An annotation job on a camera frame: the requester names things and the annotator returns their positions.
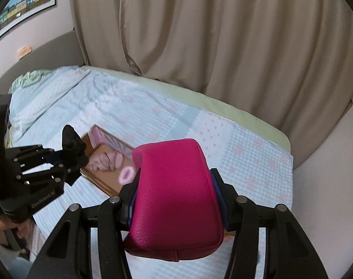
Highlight wall poster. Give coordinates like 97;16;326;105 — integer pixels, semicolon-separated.
0;0;59;46

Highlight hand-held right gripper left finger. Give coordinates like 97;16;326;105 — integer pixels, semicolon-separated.
26;169;141;279

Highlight light green bed sheet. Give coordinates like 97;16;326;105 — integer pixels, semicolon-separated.
11;65;292;153

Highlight cardboard box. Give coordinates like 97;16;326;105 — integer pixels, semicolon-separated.
78;124;137;197

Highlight small orange wall fixture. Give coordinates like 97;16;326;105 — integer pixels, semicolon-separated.
16;45;32;59

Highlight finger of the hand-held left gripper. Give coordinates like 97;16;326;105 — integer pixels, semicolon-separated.
16;163;82;187
9;145;67;171

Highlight pale pink cloth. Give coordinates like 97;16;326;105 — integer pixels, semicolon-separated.
85;143;134;175

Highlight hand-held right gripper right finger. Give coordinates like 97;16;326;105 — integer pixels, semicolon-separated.
209;168;340;279

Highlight beige curtain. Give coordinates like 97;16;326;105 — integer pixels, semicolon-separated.
69;0;353;145

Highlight pink fuzzy sock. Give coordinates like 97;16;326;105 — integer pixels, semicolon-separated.
118;166;135;185

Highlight grey upholstered headboard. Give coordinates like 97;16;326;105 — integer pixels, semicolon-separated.
0;31;85;80

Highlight black sock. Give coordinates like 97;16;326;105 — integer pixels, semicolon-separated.
62;124;89;169

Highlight magenta leather pouch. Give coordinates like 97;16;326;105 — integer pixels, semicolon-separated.
123;138;225;264

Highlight pink striped cloth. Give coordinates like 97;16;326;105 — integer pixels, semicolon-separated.
88;127;131;153

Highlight light blue patterned quilt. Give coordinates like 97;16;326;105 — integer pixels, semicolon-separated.
7;65;295;279

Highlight person's left hand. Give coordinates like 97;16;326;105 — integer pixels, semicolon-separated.
0;217;21;251

